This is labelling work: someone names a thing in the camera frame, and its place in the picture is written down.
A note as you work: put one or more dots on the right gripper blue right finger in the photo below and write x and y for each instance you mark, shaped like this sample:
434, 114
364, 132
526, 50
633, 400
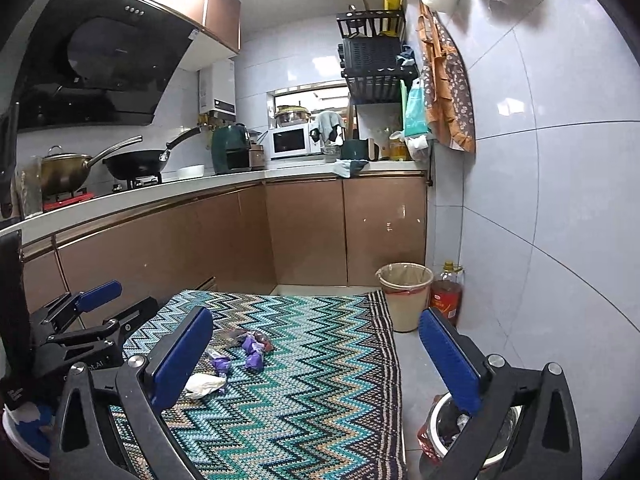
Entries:
459, 362

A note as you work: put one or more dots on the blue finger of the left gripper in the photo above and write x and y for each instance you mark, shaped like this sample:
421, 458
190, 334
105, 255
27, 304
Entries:
98, 296

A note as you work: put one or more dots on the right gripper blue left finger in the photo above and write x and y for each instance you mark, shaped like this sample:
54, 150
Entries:
173, 359

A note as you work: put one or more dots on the white tissue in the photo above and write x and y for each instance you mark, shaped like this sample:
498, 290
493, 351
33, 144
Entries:
200, 385

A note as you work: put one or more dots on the brown kitchen cabinets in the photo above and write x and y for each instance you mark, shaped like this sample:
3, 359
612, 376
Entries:
311, 236

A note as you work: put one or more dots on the left hand blue white glove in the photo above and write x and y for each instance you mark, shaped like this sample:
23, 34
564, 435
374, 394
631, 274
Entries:
29, 428

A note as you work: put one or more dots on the purple candy wrapper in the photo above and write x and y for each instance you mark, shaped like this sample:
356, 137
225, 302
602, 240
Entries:
254, 344

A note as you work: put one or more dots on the cooking oil bottle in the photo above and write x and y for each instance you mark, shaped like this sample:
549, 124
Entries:
447, 291

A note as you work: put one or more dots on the beige waste basket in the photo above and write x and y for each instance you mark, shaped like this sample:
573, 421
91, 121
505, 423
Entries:
406, 287

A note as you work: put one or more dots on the zigzag patterned rug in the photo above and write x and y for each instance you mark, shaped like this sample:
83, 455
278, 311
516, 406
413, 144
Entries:
326, 406

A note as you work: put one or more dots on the brass saucepan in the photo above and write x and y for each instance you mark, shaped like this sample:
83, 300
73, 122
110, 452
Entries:
67, 172

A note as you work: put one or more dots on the black frying pan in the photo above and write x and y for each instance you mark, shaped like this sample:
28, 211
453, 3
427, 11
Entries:
138, 164

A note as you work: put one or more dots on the dark green air fryer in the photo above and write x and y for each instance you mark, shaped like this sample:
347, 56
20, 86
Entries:
230, 149

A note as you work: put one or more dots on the white microwave oven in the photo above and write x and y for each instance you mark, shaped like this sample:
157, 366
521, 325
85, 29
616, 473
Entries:
292, 141

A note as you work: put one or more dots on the white water heater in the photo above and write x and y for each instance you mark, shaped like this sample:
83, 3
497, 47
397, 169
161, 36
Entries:
216, 88

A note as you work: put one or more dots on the teal plastic bag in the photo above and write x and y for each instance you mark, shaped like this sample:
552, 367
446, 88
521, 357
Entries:
414, 114

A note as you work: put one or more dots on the orange patterned apron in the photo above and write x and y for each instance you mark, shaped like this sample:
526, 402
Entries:
447, 98

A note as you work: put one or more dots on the black wall rack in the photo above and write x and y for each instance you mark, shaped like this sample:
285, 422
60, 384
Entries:
376, 62

